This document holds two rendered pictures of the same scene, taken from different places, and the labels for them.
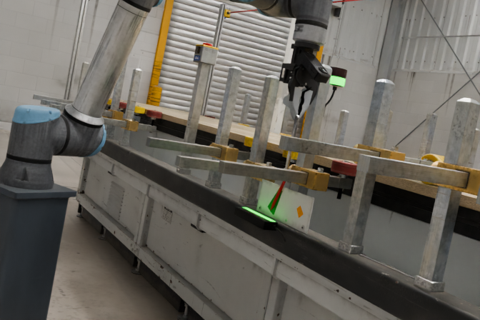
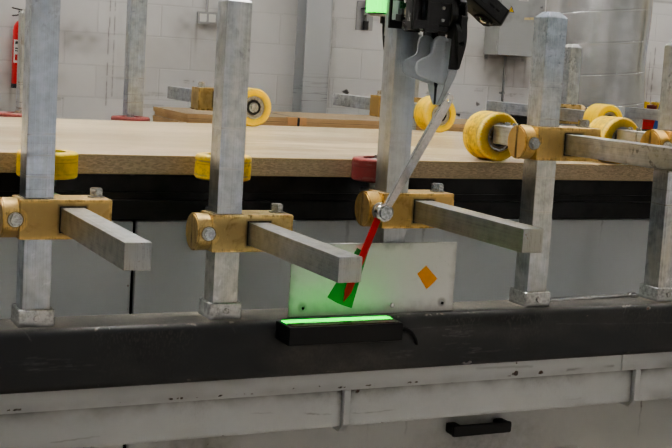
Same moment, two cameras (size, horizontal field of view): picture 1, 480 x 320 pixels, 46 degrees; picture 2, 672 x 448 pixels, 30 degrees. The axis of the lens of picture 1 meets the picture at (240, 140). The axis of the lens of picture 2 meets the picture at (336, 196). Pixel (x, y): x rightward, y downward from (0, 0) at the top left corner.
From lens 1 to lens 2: 2.19 m
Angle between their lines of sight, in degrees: 85
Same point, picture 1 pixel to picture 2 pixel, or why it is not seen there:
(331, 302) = (498, 398)
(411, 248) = (468, 266)
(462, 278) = (551, 276)
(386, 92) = (562, 34)
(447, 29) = not seen: outside the picture
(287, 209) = (391, 283)
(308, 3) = not seen: outside the picture
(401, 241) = not seen: hidden behind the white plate
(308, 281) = (441, 391)
